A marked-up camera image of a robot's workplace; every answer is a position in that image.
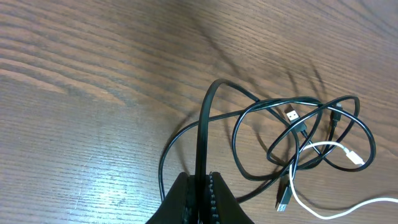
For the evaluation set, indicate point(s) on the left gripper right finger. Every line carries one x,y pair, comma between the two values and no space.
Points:
224,208

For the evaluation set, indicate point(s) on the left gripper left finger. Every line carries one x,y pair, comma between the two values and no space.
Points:
178,207

